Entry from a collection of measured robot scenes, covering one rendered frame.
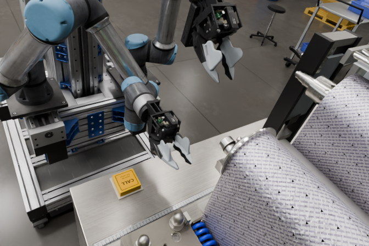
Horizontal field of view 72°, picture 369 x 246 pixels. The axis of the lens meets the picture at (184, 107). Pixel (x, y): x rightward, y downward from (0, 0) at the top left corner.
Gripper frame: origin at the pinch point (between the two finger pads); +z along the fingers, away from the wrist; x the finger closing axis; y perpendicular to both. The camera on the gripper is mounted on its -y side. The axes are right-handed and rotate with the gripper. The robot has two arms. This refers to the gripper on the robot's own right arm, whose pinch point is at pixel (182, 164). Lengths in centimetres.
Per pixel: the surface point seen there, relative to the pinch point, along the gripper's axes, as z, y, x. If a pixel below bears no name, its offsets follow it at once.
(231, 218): 19.3, 5.3, -0.5
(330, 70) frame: 3, 25, 44
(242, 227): 22.1, 7.1, -0.5
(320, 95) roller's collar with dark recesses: 10.5, 25.1, 27.7
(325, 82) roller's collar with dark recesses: 9.0, 27.4, 29.5
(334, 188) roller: 26.5, 14.4, 18.9
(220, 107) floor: -108, -109, 139
